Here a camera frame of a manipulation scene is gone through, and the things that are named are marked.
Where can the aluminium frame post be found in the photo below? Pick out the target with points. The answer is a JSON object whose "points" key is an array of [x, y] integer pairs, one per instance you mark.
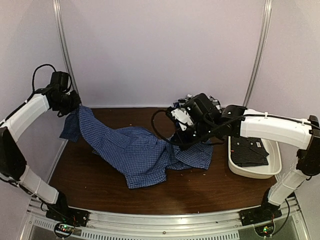
{"points": [[57, 10], [263, 36]]}

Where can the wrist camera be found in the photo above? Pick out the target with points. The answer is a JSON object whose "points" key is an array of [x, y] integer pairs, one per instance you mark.
{"points": [[191, 110], [60, 78]]}

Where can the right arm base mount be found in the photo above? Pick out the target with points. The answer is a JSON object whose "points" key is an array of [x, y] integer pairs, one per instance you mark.
{"points": [[256, 215]]}

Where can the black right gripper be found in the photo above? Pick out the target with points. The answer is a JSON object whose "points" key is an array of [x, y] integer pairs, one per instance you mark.
{"points": [[178, 135]]}

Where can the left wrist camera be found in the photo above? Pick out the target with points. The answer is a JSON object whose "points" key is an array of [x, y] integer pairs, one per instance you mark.
{"points": [[60, 78]]}

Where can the blue checked long sleeve shirt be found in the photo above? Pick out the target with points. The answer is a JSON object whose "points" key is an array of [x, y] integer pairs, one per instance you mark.
{"points": [[134, 151]]}

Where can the white plastic bin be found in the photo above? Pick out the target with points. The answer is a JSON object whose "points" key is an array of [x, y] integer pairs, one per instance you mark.
{"points": [[273, 168]]}

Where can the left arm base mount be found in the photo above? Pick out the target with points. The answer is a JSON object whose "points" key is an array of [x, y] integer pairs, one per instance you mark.
{"points": [[74, 217]]}

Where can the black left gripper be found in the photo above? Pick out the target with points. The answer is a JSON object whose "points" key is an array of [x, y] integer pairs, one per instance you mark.
{"points": [[77, 102]]}

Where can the left circuit board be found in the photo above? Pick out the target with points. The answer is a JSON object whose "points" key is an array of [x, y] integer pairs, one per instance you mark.
{"points": [[63, 230]]}

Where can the left aluminium frame post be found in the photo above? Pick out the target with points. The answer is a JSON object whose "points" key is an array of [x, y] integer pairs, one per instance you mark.
{"points": [[57, 10]]}

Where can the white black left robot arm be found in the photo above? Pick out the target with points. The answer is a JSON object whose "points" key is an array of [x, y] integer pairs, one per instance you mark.
{"points": [[13, 164]]}

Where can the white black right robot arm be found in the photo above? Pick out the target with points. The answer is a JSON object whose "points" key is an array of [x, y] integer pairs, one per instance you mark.
{"points": [[304, 134]]}

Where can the black white plaid folded shirt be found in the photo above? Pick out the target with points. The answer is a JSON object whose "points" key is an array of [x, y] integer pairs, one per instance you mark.
{"points": [[213, 100]]}

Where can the right aluminium frame post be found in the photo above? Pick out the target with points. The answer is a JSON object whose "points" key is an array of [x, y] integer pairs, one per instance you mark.
{"points": [[263, 36]]}

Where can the dark striped folded shirt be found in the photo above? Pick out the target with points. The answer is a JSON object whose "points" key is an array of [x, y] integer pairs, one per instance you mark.
{"points": [[248, 152]]}

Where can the aluminium front rail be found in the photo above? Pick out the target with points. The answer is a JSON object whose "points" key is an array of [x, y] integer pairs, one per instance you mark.
{"points": [[221, 225]]}

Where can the circuit board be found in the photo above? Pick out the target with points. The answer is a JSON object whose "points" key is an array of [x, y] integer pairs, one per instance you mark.
{"points": [[63, 230], [264, 230]]}

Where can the right circuit board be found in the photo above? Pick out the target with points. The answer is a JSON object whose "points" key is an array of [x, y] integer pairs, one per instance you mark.
{"points": [[264, 230]]}

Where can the dark blue folded printed shirt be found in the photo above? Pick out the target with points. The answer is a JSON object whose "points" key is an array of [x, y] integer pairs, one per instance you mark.
{"points": [[178, 104]]}

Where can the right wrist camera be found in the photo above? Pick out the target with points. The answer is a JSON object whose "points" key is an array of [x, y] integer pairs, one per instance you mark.
{"points": [[191, 110]]}

